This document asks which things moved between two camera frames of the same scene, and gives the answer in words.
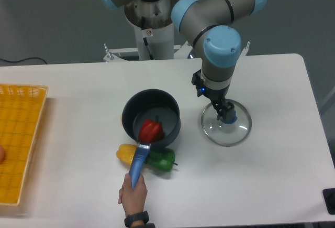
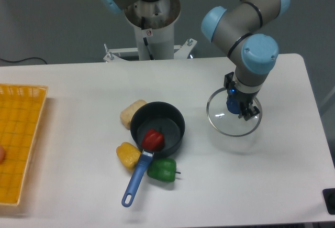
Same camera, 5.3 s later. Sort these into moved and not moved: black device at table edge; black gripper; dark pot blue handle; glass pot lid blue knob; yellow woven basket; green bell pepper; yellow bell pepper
Moved: black gripper; dark pot blue handle; glass pot lid blue knob; green bell pepper
Not moved: yellow woven basket; yellow bell pepper; black device at table edge
